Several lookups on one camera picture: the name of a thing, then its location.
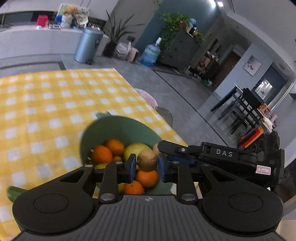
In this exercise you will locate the red box on cabinet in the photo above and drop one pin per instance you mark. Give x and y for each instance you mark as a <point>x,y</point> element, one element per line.
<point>42,20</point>

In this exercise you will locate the potted green plant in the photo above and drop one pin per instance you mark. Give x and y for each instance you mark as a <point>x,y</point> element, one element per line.
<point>116,31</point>

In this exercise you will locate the orange mandarin bottom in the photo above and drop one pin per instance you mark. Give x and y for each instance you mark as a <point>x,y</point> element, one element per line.
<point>134,188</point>

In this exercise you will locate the green plastic bowl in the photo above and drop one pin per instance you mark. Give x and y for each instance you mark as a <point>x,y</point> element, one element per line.
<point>126,130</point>

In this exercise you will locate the yellow pear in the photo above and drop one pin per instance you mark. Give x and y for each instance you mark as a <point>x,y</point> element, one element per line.
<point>135,148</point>

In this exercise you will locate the blue water jug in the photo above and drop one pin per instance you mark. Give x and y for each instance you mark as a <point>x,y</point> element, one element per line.
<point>151,53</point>

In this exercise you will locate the green cucumber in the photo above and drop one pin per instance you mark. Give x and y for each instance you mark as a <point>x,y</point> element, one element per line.
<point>14,192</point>

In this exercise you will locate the white tv cabinet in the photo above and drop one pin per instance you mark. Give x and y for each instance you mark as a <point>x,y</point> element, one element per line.
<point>30,40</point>

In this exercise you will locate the orange mandarin left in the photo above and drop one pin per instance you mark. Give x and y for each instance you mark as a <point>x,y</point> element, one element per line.
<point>101,155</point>

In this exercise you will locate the grey metal trash bin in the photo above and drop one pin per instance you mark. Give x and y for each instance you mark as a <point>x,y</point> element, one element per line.
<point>88,45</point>

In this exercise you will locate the framed wall picture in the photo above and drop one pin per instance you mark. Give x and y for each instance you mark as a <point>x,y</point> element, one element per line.
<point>252,65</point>

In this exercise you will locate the yellow checkered tablecloth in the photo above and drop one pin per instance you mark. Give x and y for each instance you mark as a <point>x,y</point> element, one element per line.
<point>43,116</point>

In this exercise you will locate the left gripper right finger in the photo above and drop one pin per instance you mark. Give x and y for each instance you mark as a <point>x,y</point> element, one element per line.
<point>177,171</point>

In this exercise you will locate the orange mandarin front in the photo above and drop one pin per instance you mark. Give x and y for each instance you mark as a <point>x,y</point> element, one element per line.
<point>147,179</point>

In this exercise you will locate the orange mandarin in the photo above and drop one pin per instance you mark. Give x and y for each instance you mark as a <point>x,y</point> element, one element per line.
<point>101,155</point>
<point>134,188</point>
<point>147,179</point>
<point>116,147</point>

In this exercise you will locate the orange mandarin right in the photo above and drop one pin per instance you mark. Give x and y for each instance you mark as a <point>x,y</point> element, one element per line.
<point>116,147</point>

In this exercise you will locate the pink small stool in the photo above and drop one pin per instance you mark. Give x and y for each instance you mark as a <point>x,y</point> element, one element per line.
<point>132,55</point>

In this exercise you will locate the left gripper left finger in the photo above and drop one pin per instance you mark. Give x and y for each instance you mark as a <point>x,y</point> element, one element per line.
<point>113,175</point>

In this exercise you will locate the black dining table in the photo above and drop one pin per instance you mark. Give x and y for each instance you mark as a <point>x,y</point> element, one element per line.
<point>245,107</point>

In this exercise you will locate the dark grey drawer cabinet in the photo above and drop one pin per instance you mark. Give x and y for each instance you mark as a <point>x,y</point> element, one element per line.
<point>180,51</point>

